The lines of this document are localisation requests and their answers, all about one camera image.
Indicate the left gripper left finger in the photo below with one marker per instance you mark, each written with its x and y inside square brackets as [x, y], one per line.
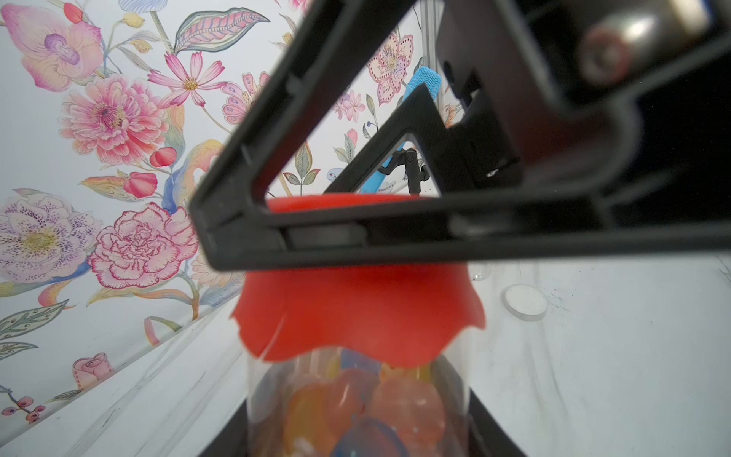
[233, 439]

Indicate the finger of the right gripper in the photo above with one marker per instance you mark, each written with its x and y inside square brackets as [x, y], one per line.
[474, 155]
[589, 128]

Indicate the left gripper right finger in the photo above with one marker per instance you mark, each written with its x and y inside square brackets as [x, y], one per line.
[485, 436]

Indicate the white jar lid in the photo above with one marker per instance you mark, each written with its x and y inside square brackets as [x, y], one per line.
[525, 302]

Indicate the red lid jar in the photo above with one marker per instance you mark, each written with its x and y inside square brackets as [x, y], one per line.
[359, 351]

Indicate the blue microphone on stand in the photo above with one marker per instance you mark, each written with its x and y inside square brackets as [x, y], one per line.
[411, 138]

